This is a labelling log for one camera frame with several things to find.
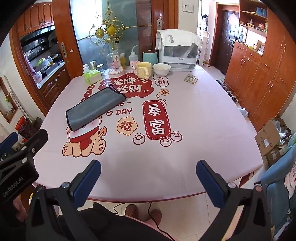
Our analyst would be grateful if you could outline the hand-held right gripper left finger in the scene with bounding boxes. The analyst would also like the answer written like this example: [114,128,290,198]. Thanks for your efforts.
[25,159,101,241]

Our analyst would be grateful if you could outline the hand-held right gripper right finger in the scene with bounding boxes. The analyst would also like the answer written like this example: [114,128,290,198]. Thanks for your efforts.
[196,159,271,241]

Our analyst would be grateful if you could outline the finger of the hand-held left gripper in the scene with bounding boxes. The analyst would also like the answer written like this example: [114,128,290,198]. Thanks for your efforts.
[0,132,19,154]
[22,128,48,159]

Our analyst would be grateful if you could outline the grey towel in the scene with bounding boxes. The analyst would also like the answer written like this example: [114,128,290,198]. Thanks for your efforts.
[65,85,127,132]

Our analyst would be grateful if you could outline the red lid jar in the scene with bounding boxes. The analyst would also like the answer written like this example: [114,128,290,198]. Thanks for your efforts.
[15,116,35,141]

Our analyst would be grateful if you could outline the printed pink tablecloth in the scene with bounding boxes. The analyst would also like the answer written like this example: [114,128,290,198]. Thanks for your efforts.
[36,64,264,202]

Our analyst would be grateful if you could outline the person's dark clothing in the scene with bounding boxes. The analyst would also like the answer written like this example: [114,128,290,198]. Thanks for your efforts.
[57,202,173,241]

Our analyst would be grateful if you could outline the blue chair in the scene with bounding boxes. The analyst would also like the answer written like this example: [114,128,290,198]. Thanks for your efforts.
[254,148,296,237]

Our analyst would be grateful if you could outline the flat cardboard box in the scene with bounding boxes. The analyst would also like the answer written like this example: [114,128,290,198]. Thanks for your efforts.
[262,147,288,168]

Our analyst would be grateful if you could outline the open cardboard box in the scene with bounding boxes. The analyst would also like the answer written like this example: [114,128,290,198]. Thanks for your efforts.
[254,118,292,154]

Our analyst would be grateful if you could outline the green tissue pack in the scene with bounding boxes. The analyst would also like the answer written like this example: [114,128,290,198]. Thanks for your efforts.
[83,70,103,85]

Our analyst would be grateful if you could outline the row of dark shoes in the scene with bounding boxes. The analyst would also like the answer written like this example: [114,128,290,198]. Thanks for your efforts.
[216,78,239,103]

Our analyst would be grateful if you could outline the pill blister pack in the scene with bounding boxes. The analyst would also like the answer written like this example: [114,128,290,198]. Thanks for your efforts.
[184,74,199,84]

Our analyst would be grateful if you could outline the glass dome with pink base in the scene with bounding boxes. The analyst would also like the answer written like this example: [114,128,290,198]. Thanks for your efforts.
[106,51,125,79]

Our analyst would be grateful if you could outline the pink toy figure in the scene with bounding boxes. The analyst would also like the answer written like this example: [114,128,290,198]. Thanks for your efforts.
[129,60,141,74]

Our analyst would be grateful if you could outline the wooden kitchen cabinet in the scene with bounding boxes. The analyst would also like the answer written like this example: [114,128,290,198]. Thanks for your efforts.
[9,0,72,116]

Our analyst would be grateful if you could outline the white bowl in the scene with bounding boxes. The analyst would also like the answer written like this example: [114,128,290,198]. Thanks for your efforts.
[153,63,171,76]

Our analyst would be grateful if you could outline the white squeeze bottle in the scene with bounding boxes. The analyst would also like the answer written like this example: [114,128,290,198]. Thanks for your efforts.
[129,44,140,63]

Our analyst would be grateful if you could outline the yellow mug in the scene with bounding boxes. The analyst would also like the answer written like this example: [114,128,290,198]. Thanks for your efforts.
[136,62,152,79]

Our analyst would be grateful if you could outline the white countertop appliance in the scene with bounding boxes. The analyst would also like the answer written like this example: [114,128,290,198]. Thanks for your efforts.
[157,44,200,71]

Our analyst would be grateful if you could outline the gold door ornament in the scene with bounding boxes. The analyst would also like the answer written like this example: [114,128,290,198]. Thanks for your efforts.
[89,7,151,50]

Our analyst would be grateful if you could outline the frosted glass door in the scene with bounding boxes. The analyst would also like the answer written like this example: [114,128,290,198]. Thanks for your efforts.
[69,0,152,70]

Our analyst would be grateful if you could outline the teal canister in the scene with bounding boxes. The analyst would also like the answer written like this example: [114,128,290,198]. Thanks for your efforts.
[142,50,158,68]

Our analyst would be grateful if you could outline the dark entry door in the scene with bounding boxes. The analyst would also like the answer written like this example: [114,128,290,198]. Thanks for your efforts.
[215,5,240,75]

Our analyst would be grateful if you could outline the white cloth cover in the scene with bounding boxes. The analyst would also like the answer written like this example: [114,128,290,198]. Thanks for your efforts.
[155,29,202,50]

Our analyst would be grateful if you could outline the black cable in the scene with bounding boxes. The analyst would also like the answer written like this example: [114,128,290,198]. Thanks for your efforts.
[113,201,177,241]

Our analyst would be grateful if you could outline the wooden wall cabinet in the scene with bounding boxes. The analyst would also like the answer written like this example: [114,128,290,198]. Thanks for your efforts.
[224,0,296,133]

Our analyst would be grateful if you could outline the white wall switch panel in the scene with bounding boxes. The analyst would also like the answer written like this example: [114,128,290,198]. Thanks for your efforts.
[181,1,194,12]

